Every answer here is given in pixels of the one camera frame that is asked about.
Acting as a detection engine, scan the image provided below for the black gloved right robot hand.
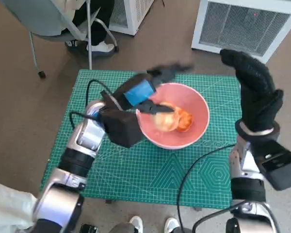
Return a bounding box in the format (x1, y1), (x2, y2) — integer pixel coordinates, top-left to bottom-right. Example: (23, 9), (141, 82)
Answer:
(219, 48), (284, 133)

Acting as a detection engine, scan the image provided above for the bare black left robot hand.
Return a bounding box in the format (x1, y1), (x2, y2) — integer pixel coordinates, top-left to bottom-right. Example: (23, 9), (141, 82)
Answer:
(111, 63), (194, 116)

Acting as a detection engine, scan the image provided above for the round toy bread bun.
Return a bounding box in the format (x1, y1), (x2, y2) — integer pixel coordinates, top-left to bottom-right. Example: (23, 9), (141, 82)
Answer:
(154, 101), (181, 132)

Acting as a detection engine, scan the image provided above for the long toy bread loaf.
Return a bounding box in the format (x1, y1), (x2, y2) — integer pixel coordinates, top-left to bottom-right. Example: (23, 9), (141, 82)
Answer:
(174, 108), (194, 133)

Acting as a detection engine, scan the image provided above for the pink bowl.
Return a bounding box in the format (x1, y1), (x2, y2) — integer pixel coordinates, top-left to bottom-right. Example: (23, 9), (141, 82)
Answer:
(136, 82), (210, 150)

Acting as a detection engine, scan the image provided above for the small white grilled appliance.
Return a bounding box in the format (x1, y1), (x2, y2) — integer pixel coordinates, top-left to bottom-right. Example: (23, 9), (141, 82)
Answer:
(109, 0), (155, 36)

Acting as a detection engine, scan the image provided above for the large white grilled appliance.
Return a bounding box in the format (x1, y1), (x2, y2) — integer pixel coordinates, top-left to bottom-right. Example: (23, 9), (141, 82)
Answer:
(191, 0), (291, 64)

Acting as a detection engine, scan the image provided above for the person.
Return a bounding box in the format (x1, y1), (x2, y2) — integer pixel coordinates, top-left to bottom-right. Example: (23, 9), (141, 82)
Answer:
(110, 215), (185, 233)
(65, 0), (117, 53)

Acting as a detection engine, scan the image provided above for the green cutting mat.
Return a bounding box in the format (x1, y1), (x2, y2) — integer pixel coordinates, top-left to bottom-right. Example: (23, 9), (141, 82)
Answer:
(40, 69), (242, 209)

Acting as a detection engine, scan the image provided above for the grey chair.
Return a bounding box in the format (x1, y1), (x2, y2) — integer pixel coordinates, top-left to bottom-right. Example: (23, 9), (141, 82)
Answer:
(0, 0), (119, 78)

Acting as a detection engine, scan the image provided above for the black device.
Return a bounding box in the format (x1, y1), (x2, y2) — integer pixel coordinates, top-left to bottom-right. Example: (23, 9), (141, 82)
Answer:
(80, 222), (99, 233)

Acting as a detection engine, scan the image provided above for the white plastic bag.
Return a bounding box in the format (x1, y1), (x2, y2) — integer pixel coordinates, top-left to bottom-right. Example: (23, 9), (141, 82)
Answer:
(0, 182), (38, 233)

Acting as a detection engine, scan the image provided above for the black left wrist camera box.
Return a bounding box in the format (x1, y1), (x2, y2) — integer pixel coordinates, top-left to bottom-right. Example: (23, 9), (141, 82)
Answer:
(98, 89), (143, 148)

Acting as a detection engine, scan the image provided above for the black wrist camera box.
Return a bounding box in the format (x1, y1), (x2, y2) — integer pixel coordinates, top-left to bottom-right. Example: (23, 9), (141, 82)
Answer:
(98, 89), (143, 148)
(249, 139), (291, 191)

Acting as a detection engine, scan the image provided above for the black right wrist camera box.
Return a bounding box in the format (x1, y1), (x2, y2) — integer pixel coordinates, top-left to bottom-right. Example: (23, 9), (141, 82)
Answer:
(249, 139), (291, 191)

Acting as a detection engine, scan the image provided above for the long black robot cable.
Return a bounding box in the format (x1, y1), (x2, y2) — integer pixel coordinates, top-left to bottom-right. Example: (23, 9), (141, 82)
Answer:
(176, 143), (236, 233)

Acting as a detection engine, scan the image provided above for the short black robot cable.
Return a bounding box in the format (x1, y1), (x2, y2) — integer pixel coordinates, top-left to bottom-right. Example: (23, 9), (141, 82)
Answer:
(192, 201), (245, 233)

